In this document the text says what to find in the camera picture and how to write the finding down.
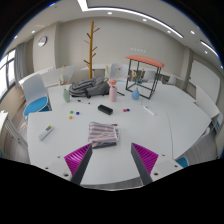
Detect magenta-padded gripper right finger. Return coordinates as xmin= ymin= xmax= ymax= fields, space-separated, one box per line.
xmin=130 ymin=142 xmax=184 ymax=186

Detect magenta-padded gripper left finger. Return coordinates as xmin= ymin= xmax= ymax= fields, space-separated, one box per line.
xmin=42 ymin=143 xmax=94 ymax=186

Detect pink and grey striped towel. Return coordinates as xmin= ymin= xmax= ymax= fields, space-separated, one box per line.
xmin=87 ymin=121 xmax=121 ymax=149

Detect white remote control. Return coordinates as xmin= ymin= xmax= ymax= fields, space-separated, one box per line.
xmin=37 ymin=124 xmax=55 ymax=142

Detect white flat bar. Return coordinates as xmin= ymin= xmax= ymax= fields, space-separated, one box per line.
xmin=143 ymin=105 xmax=156 ymax=117

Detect black rectangular case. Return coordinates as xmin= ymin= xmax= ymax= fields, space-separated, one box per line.
xmin=97 ymin=104 xmax=114 ymax=116

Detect green vase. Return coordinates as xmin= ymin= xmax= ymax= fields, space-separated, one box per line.
xmin=63 ymin=88 xmax=71 ymax=104

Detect blue vase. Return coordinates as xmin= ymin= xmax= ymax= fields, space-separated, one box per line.
xmin=131 ymin=87 xmax=141 ymax=101

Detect grey backpack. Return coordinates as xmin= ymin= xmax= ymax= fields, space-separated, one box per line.
xmin=68 ymin=76 xmax=111 ymax=99

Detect pink vase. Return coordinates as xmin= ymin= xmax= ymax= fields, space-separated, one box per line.
xmin=108 ymin=84 xmax=118 ymax=103

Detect dried pale stems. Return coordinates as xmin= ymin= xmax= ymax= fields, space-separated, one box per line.
xmin=131 ymin=69 xmax=146 ymax=89

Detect white side table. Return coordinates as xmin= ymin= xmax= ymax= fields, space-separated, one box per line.
xmin=0 ymin=109 xmax=29 ymax=158

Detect dried beige stems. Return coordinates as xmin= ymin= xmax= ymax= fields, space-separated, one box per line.
xmin=59 ymin=64 xmax=68 ymax=90

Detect white chair with blue seat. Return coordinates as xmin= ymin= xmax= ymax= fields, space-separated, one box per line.
xmin=20 ymin=73 xmax=52 ymax=126

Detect pink flower bouquet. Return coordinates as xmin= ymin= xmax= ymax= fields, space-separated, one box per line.
xmin=106 ymin=66 xmax=120 ymax=87

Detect white plastic chair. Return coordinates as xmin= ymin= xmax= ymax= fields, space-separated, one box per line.
xmin=109 ymin=63 xmax=129 ymax=81

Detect wooden coat stand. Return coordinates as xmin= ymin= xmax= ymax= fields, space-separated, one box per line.
xmin=82 ymin=20 xmax=101 ymax=80

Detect window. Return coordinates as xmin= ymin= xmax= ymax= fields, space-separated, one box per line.
xmin=0 ymin=49 xmax=17 ymax=99

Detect grey curtain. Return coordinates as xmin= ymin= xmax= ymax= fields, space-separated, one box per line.
xmin=13 ymin=41 xmax=28 ymax=81

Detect ceiling lights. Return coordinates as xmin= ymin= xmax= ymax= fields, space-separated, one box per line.
xmin=31 ymin=0 xmax=224 ymax=68

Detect orange-topped black frame stand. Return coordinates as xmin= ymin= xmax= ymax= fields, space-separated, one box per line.
xmin=125 ymin=54 xmax=166 ymax=100

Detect round wall clock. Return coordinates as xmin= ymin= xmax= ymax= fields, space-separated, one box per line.
xmin=37 ymin=35 xmax=48 ymax=48

